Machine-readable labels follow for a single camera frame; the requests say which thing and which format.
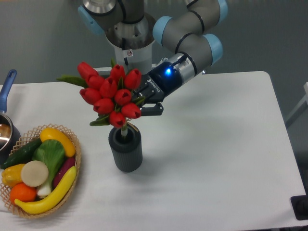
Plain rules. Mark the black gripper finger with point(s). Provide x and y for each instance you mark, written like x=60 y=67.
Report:
x=151 y=109

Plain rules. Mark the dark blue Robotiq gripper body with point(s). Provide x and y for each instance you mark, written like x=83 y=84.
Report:
x=159 y=83

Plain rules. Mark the red tulip bouquet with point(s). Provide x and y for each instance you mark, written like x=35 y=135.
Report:
x=111 y=96

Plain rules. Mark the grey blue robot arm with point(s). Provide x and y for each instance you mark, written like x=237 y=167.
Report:
x=168 y=52

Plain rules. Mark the dark grey ribbed vase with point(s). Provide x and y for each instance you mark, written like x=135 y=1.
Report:
x=127 y=152

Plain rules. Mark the yellow squash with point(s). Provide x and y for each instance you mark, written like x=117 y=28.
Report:
x=55 y=134

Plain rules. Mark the purple eggplant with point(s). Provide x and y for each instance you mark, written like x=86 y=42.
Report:
x=68 y=163

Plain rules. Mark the green bok choy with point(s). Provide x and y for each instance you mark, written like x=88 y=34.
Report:
x=52 y=154

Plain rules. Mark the yellow banana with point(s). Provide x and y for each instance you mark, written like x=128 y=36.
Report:
x=54 y=198

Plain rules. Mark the woven wicker basket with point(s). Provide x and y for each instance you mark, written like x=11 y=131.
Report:
x=27 y=137

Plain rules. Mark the beige round disc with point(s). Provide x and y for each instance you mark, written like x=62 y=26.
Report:
x=34 y=173

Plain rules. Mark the green cucumber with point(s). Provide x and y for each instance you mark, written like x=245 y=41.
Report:
x=22 y=155

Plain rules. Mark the orange fruit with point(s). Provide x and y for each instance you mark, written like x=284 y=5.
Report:
x=23 y=193

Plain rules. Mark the yellow bell pepper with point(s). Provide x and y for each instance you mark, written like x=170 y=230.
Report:
x=11 y=176

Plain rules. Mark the black device at edge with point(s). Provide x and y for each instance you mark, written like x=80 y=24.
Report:
x=300 y=206

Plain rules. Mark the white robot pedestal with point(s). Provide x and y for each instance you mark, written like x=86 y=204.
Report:
x=133 y=44

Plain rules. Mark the blue handled saucepan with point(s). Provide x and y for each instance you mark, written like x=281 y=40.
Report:
x=9 y=134

